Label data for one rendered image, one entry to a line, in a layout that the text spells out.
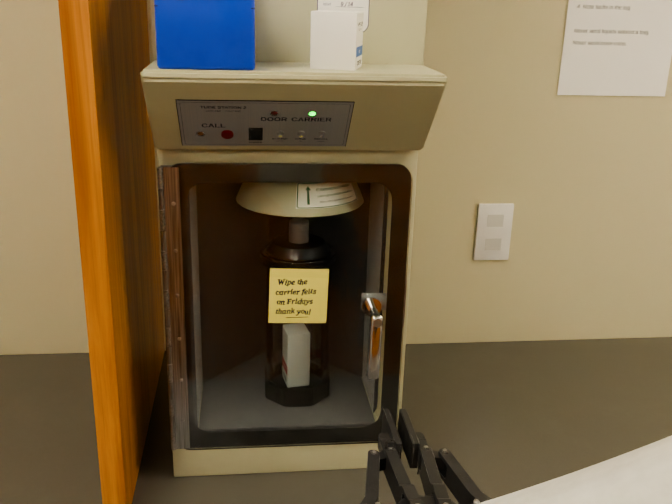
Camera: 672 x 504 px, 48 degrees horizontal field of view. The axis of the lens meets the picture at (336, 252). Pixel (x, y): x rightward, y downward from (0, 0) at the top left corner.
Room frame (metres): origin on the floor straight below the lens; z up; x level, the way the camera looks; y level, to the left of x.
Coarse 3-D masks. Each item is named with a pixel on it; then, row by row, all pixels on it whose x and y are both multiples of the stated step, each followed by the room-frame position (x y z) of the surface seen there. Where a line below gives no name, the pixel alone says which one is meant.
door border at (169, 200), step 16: (176, 176) 0.88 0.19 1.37; (160, 192) 0.87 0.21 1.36; (176, 192) 0.88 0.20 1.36; (160, 208) 0.87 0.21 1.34; (176, 208) 0.88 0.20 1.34; (176, 224) 0.88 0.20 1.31; (176, 240) 0.88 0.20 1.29; (176, 256) 0.88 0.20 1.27; (176, 272) 0.88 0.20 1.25; (176, 288) 0.88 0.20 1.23; (176, 304) 0.88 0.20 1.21; (176, 320) 0.88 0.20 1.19; (176, 336) 0.88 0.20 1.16; (176, 352) 0.88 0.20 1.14; (176, 368) 0.88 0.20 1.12; (176, 384) 0.88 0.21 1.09; (176, 400) 0.88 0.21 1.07; (176, 416) 0.88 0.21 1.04; (176, 432) 0.88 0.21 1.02; (176, 448) 0.88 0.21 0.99
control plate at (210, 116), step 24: (192, 120) 0.83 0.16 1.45; (216, 120) 0.83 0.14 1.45; (240, 120) 0.83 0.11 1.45; (264, 120) 0.84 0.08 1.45; (288, 120) 0.84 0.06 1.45; (312, 120) 0.84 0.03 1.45; (336, 120) 0.85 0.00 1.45; (192, 144) 0.86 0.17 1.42; (216, 144) 0.86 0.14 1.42; (240, 144) 0.87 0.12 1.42; (264, 144) 0.87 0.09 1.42; (288, 144) 0.87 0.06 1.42; (312, 144) 0.88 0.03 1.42; (336, 144) 0.88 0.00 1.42
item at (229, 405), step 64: (192, 192) 0.88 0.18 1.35; (256, 192) 0.89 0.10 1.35; (320, 192) 0.90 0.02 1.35; (384, 192) 0.91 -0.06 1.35; (192, 256) 0.88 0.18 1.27; (256, 256) 0.89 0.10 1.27; (320, 256) 0.90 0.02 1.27; (384, 256) 0.91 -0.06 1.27; (192, 320) 0.88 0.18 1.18; (256, 320) 0.89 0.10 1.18; (384, 320) 0.91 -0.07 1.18; (192, 384) 0.88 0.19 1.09; (256, 384) 0.89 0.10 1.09; (320, 384) 0.90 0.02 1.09; (384, 384) 0.91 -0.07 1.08; (192, 448) 0.88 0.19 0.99
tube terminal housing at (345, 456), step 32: (256, 0) 0.90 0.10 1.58; (288, 0) 0.91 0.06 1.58; (384, 0) 0.92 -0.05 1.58; (416, 0) 0.93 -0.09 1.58; (256, 32) 0.90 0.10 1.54; (288, 32) 0.91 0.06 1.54; (384, 32) 0.92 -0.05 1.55; (416, 32) 0.93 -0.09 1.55; (416, 64) 0.93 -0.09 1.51; (160, 160) 0.89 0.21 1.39; (192, 160) 0.89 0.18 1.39; (224, 160) 0.90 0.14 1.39; (256, 160) 0.90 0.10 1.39; (288, 160) 0.91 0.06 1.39; (320, 160) 0.91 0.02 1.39; (352, 160) 0.92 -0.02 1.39; (384, 160) 0.92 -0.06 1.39; (416, 160) 0.93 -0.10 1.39; (256, 448) 0.90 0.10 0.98; (288, 448) 0.91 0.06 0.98; (320, 448) 0.92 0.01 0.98; (352, 448) 0.92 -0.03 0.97
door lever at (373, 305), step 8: (368, 304) 0.91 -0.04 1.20; (376, 304) 0.91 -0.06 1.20; (368, 312) 0.91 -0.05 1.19; (376, 312) 0.88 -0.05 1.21; (376, 320) 0.86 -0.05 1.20; (376, 328) 0.86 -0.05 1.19; (376, 336) 0.86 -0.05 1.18; (368, 344) 0.87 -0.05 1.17; (376, 344) 0.86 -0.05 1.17; (368, 352) 0.87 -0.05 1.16; (376, 352) 0.86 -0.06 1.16; (368, 360) 0.86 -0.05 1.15; (376, 360) 0.86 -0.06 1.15; (368, 368) 0.86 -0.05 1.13; (376, 368) 0.86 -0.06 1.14; (368, 376) 0.86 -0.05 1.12; (376, 376) 0.86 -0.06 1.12
